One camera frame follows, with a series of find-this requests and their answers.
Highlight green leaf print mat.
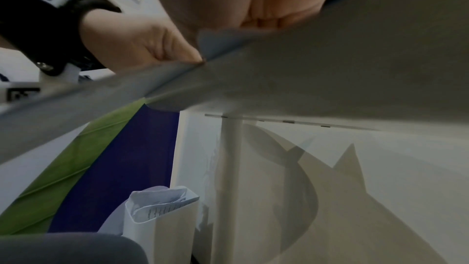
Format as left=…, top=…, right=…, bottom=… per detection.
left=0, top=97, right=148, bottom=236

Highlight person's grey trousers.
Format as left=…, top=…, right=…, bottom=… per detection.
left=0, top=232, right=149, bottom=264

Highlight person's left hand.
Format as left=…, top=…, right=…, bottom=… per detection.
left=78, top=9, right=204, bottom=71

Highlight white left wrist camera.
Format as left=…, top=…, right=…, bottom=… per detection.
left=0, top=63, right=92, bottom=104

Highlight white paper bin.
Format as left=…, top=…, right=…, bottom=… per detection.
left=123, top=185, right=201, bottom=264

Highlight black left wrist strap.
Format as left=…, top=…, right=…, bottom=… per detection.
left=0, top=0, right=122, bottom=77

